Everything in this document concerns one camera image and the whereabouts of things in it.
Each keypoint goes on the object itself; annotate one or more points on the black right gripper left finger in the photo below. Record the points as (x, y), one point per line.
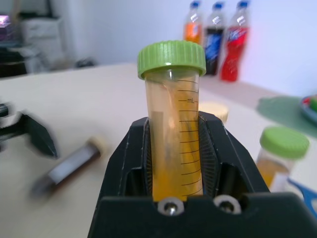
(128, 158)

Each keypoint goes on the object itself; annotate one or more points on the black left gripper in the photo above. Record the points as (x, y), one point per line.
(7, 124)

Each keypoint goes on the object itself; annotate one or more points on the blue plate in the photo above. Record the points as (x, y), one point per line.
(309, 109)

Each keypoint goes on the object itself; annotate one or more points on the orange soda bottle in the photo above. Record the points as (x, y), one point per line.
(192, 24)

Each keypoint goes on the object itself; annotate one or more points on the yellow test tube green cap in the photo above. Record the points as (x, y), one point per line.
(171, 138)
(280, 153)

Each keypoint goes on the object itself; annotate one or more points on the test tube cream cap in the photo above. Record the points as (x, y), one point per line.
(215, 110)

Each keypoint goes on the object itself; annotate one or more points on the dark cola bottle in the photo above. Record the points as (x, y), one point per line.
(213, 42)

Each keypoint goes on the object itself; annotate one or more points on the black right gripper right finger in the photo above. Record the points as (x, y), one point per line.
(230, 153)

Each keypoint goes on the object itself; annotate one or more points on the white drawer cabinet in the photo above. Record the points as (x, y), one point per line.
(42, 42)

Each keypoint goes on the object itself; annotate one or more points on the dark red tube cream cap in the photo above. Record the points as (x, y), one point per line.
(71, 163)

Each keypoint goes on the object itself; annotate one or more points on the red soda bottle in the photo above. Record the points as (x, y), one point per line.
(235, 49)

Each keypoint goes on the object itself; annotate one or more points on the green mat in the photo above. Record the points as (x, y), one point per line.
(277, 111)

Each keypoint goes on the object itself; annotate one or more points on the black desk equipment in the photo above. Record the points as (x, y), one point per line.
(11, 62)

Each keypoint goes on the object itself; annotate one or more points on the blue test tube rack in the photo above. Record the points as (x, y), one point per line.
(307, 196)

